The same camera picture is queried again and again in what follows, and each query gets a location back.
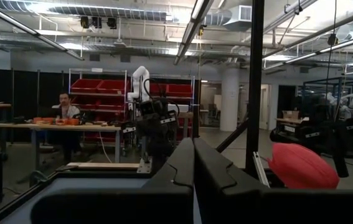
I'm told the red artificial tulip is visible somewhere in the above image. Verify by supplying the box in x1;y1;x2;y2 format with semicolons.
267;142;341;190

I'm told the metal shelf rack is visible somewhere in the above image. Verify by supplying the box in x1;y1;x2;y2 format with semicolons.
68;67;196;147

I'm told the silver frame bracket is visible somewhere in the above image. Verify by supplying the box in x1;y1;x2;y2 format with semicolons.
252;151;271;188

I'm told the wooden work table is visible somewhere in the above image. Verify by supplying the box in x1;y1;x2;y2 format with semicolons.
0;122;123;169

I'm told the black partition wall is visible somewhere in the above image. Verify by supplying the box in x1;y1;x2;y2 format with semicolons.
0;67;71;144

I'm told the wooden table board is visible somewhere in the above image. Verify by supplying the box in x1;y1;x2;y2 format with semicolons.
66;161;141;170

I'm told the red storage bin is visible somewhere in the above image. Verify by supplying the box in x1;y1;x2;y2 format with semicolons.
166;83;193;98
70;78;102;93
97;79;130;95

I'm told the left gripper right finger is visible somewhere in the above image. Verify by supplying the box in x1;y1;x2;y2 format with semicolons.
194;138;353;224

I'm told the person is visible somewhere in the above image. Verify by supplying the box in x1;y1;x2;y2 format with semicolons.
51;92;82;156

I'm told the white air duct unit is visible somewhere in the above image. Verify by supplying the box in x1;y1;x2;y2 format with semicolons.
224;4;253;32

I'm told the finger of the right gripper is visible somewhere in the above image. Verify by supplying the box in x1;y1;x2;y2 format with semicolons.
138;119;158;156
156;119;177;156

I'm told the cardboard box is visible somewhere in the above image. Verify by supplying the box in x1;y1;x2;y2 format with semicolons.
281;110;301;121

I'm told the silver mounting bracket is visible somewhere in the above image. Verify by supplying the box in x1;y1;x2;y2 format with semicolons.
136;156;153;174

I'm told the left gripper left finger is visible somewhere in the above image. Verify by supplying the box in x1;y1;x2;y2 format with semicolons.
31;138;195;224

